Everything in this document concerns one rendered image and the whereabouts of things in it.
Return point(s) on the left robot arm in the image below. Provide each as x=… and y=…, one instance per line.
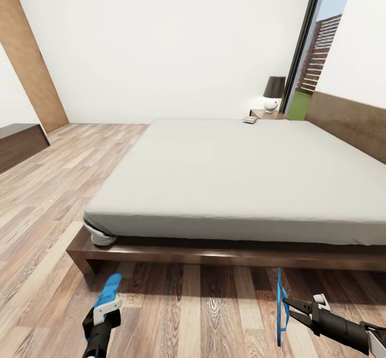
x=98, y=325

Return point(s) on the sandal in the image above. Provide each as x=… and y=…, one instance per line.
x=279, y=329
x=109, y=291

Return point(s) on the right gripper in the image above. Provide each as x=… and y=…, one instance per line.
x=320, y=321

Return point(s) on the sliding door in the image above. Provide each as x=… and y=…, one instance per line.
x=18, y=41

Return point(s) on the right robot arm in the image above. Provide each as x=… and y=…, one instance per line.
x=317, y=316

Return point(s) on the bed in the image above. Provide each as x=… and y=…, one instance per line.
x=305, y=194

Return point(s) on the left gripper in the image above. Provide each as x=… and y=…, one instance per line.
x=112, y=320

